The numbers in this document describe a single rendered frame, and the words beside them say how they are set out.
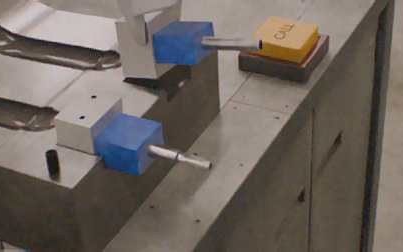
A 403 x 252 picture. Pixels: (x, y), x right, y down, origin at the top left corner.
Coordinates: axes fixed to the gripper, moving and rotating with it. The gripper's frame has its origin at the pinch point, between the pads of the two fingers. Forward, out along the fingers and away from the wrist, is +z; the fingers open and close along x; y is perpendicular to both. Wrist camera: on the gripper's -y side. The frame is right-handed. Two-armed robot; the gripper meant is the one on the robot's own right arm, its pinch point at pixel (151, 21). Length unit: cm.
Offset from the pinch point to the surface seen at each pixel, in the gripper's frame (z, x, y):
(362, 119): 38, 63, -2
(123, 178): 10.9, -10.0, 1.5
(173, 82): 7.2, 2.9, -0.3
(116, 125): 5.5, -10.7, 2.2
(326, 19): 10.2, 32.7, 4.3
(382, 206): 79, 105, -13
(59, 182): 7.6, -17.4, 0.7
